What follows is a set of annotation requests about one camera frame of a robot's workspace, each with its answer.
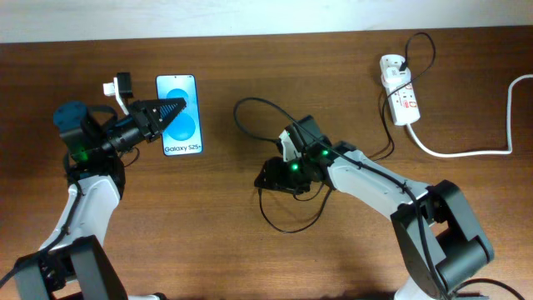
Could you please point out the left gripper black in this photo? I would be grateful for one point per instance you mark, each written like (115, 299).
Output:
(156, 126)

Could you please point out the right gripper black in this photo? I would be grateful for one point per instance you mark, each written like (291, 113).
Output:
(275, 177)

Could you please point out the blue Galaxy smartphone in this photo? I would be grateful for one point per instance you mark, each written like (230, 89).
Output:
(184, 134)

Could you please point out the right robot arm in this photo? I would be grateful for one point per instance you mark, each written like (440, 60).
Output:
(441, 241)

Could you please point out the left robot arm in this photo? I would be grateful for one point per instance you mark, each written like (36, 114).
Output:
(96, 139)

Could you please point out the white charger plug adapter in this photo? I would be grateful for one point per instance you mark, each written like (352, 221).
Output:
(394, 77)

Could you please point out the white power strip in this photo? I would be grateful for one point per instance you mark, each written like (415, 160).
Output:
(404, 108)

